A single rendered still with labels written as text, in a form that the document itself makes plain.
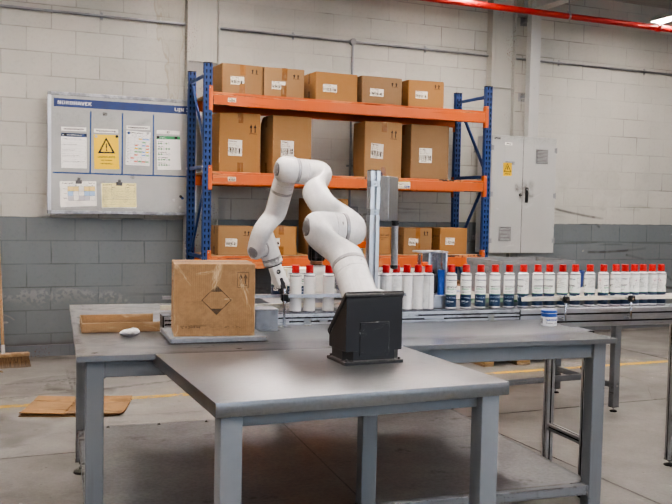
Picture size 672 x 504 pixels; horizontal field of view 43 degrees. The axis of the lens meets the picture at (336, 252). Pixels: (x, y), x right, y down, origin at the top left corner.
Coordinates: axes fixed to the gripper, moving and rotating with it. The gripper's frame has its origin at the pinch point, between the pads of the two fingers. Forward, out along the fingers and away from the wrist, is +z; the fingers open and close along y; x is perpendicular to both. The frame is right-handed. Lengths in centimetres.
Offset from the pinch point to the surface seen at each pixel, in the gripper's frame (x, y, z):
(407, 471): -21, -25, 85
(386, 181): -54, -18, -35
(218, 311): 34, -42, -13
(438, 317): -63, -5, 33
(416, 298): -57, -2, 21
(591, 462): -86, -62, 98
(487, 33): -391, 461, -97
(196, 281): 38, -42, -26
